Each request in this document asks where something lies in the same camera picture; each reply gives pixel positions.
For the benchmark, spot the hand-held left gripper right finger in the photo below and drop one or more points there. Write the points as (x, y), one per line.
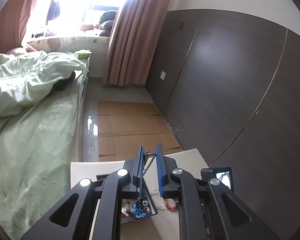
(160, 170)

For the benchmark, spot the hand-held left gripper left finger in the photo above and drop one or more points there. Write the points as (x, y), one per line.
(140, 170)

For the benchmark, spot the dark blue box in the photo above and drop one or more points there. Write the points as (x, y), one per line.
(153, 208)

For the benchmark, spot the flattened cardboard sheet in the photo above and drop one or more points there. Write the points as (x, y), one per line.
(130, 127)

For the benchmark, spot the bed with green sheet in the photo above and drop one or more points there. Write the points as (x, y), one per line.
(35, 155)

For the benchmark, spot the pink curtain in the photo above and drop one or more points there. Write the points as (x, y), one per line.
(132, 42)
(15, 12)

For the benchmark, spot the green tissue packet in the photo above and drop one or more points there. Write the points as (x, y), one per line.
(83, 54)

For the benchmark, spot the floral windowsill cushion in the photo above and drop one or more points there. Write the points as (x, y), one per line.
(65, 42)

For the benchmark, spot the light green quilt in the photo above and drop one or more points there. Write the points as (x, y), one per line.
(22, 77)

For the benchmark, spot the dark pillow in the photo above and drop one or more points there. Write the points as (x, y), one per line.
(107, 22)

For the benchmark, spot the orange plush toy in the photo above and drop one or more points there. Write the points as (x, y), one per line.
(87, 26)

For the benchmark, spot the pink pillow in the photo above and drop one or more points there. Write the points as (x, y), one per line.
(16, 51)

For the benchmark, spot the bright window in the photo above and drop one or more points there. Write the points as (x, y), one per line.
(75, 0)

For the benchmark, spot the dark hanging garment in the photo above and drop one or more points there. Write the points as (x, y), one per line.
(53, 8)

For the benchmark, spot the white wall socket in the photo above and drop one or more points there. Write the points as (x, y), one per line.
(162, 75)

